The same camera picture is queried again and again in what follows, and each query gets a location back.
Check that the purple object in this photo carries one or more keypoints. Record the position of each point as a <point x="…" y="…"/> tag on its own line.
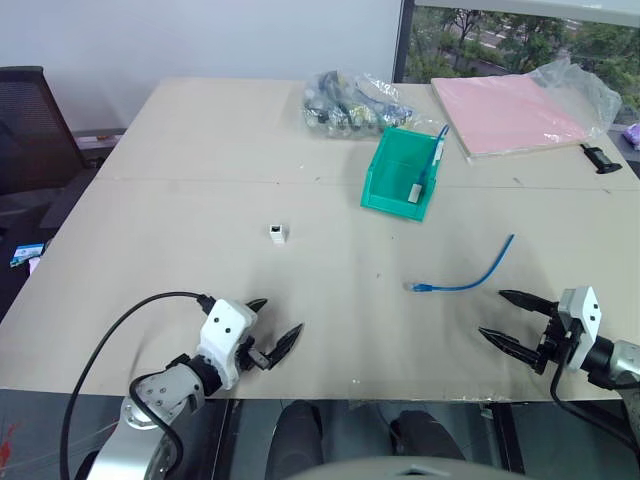
<point x="634" y="135"/>

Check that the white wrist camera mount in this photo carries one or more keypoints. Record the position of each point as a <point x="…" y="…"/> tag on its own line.
<point x="582" y="312"/>
<point x="225" y="325"/>

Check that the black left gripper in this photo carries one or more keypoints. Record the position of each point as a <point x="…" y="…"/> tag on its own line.
<point x="257" y="360"/>

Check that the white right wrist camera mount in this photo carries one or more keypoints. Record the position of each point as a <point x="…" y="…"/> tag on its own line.
<point x="582" y="312"/>

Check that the grey rounded robot body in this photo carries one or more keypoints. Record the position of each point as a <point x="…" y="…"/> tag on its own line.
<point x="400" y="470"/>

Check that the small printed card box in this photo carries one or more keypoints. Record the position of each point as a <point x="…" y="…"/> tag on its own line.
<point x="27" y="254"/>

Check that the black office chair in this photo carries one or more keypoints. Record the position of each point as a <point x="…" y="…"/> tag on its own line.
<point x="35" y="145"/>

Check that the small white connector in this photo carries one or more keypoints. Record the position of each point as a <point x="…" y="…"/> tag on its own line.
<point x="276" y="234"/>

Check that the empty clear plastic bag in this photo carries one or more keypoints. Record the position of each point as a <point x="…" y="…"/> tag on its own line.
<point x="590" y="95"/>

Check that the pink paper board stack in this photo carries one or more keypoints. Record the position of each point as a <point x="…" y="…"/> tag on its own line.
<point x="505" y="117"/>

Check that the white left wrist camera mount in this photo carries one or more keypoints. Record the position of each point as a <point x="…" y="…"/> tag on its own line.
<point x="225" y="325"/>

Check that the small black clamp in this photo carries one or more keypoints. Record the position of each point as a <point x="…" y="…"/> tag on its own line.
<point x="602" y="161"/>

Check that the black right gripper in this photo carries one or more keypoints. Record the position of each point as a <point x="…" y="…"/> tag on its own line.
<point x="556" y="347"/>

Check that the green plastic bin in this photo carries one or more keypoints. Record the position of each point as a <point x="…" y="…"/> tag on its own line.
<point x="387" y="187"/>

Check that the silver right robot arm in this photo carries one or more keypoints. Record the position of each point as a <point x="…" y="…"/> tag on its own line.
<point x="617" y="362"/>

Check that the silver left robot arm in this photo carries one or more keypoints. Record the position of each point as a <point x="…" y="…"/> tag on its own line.
<point x="160" y="395"/>

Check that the black table leg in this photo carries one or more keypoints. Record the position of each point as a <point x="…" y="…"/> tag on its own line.
<point x="510" y="440"/>

